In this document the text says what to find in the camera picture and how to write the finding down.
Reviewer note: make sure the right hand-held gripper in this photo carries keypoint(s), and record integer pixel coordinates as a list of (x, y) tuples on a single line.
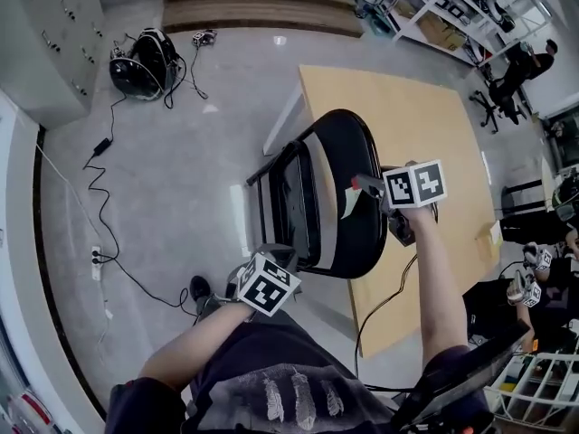
[(414, 183)]

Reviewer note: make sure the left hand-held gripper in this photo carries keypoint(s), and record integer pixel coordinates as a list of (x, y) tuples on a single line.
[(267, 287)]

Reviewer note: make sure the black folding chair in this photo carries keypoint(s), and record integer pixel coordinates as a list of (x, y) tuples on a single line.
[(348, 152)]

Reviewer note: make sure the person's right forearm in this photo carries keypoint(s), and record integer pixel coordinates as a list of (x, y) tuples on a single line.
[(436, 283)]

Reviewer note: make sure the person's left forearm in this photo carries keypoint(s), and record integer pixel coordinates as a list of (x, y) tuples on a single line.
[(199, 342)]

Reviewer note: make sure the black office chair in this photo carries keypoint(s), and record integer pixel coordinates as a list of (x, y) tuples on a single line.
[(497, 100)]

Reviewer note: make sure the white paper tag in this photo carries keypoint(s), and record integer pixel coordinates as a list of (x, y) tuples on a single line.
[(349, 204)]

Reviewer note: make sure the person's black shoe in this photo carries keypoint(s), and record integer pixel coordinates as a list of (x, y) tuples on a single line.
[(199, 288)]

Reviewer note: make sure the light wooden table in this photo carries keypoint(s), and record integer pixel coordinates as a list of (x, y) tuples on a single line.
[(420, 120)]

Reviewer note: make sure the person's dark feather-print shirt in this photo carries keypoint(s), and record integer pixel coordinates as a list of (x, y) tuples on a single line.
[(280, 378)]

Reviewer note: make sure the small cardboard box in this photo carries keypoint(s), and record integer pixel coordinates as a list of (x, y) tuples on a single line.
[(488, 240)]

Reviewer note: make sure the black stool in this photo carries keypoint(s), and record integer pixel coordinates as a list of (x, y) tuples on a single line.
[(527, 197)]

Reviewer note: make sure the white power strip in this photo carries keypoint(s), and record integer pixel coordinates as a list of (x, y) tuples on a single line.
[(96, 262)]

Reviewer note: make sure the white metal shelf rack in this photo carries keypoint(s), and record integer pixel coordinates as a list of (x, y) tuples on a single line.
[(457, 12)]

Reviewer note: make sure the wooden step platform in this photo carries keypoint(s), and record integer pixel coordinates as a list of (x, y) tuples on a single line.
[(258, 7)]

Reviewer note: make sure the hand-held gripper on floor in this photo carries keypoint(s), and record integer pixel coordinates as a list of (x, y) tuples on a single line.
[(204, 37)]

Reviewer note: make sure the black backpack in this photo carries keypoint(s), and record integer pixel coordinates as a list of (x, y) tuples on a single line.
[(145, 66)]

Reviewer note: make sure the grey metal cabinet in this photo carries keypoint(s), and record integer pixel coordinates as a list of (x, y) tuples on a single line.
[(50, 39)]

